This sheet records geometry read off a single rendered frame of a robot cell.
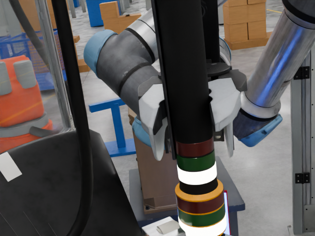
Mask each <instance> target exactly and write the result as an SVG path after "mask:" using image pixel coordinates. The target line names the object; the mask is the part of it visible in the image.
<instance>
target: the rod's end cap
mask: <svg viewBox="0 0 315 236"><path fill-rule="evenodd" d="M179 226H180V224H179V223H178V222H177V221H175V220H171V221H169V222H166V223H164V224H161V225H159V226H157V229H156V230H157V231H158V232H159V233H163V235H164V234H166V233H169V232H171V231H174V230H176V229H179Z"/></svg>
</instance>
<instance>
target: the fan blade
mask: <svg viewBox="0 0 315 236"><path fill-rule="evenodd" d="M89 131H90V141H91V150H92V160H93V198H92V205H91V211H90V215H89V219H88V222H87V224H86V226H85V229H84V231H83V232H82V234H81V236H143V235H142V233H141V230H140V228H139V225H138V222H137V220H136V217H135V215H134V212H133V210H132V207H131V205H130V203H129V200H128V197H127V195H126V192H125V190H124V188H123V185H122V183H121V180H120V178H119V175H118V173H117V171H116V168H115V166H114V164H113V162H112V159H111V157H110V155H109V153H108V150H107V148H106V146H105V143H104V141H103V139H102V137H101V135H100V133H97V132H95V131H93V130H91V129H89ZM5 152H8V154H9V155H10V157H11V158H12V159H13V161H14V162H15V164H16V165H17V167H18V169H19V170H20V172H21V173H22V174H21V175H19V176H18V177H16V178H14V179H12V180H10V181H7V180H6V178H5V177H4V175H3V174H2V172H1V171H0V236H66V234H67V233H68V232H69V230H70V229H71V227H72V226H73V224H74V222H75V219H76V217H77V213H78V210H79V205H80V199H81V166H80V156H79V147H78V140H77V133H76V130H74V131H69V132H64V133H58V134H54V135H50V136H46V137H43V138H40V139H37V140H33V141H30V142H27V143H24V144H22V145H19V146H17V147H14V148H12V149H9V150H7V151H5ZM5 152H2V153H0V155H1V154H3V153H5Z"/></svg>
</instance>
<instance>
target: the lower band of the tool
mask: <svg viewBox="0 0 315 236"><path fill-rule="evenodd" d="M217 181H218V186H217V188H216V189H215V190H214V191H212V192H210V193H207V194H203V195H190V194H186V193H184V192H182V191H181V190H180V187H179V185H180V183H178V184H177V185H176V187H175V193H176V195H177V196H178V197H179V198H180V199H183V200H186V201H190V202H203V201H208V200H211V199H214V198H216V197H217V196H219V195H220V194H221V193H222V191H223V184H222V182H221V181H219V180H218V179H217ZM222 206H223V205H222ZM222 206H221V207H222ZM221 207H220V208H221ZM178 208H179V207H178ZM220 208H218V209H217V210H219V209H220ZM179 209H180V208H179ZM180 210H181V209H180ZM217 210H214V211H212V212H209V213H204V214H192V213H188V212H185V211H183V210H181V211H183V212H185V213H187V214H192V215H205V214H210V213H213V212H215V211H217ZM223 218H224V217H223ZM222 220H223V219H222ZM222 220H220V221H219V222H217V223H215V224H213V225H209V226H204V227H196V226H190V225H187V224H185V223H183V222H182V221H181V222H182V223H183V224H185V225H187V226H190V227H193V228H206V227H211V226H214V225H216V224H218V223H220V222H221V221H222ZM225 230H226V229H225ZM225 230H224V231H223V232H222V233H221V234H219V235H218V236H221V235H222V234H223V233H224V232H225Z"/></svg>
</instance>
